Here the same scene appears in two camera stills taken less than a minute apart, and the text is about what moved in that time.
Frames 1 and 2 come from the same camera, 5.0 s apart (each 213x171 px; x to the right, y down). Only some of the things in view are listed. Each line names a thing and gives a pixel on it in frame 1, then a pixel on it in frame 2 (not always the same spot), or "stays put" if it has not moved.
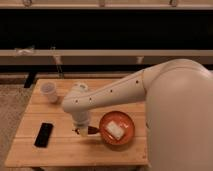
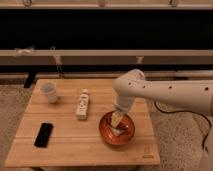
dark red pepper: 91,130 → 123,125
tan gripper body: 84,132 → 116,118
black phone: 44,135 stays put
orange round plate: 123,120 stays put
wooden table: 45,136 stays put
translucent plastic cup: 50,90 stays put
